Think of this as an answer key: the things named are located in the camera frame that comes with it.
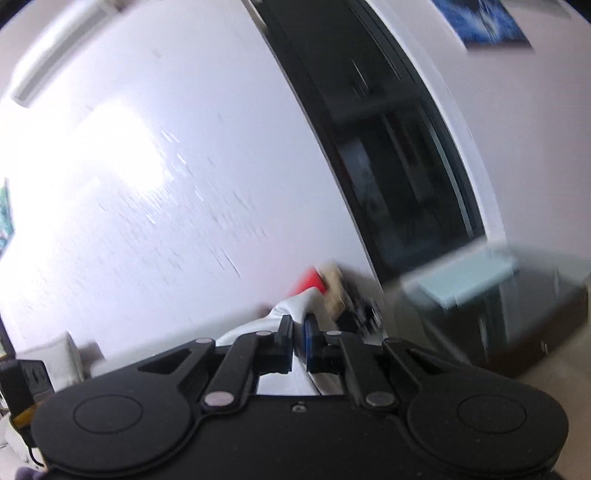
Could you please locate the teal wall poster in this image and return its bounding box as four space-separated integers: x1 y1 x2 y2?
0 178 17 256

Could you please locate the black folded garment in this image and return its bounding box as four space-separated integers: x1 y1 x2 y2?
342 286 385 340

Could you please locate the blue wall poster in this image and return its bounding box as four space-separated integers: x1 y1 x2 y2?
434 0 533 49

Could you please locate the glass side table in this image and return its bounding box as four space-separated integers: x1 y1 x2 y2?
383 244 591 380

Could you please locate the dark window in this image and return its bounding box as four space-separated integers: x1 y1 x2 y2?
252 0 485 287

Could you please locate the light grey hoodie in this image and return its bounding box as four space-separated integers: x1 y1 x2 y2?
215 288 345 398

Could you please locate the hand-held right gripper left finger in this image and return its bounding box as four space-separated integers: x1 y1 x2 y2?
136 315 295 411

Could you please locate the pale green book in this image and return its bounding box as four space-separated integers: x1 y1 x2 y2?
418 251 519 308

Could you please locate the grey piped cushion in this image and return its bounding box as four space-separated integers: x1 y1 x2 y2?
16 331 86 393

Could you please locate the white air conditioner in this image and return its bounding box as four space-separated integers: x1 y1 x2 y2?
11 0 126 109

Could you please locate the red folded garment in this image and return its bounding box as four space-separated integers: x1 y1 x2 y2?
288 270 324 296

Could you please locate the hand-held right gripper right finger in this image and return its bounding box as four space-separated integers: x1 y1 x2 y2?
302 314 472 411

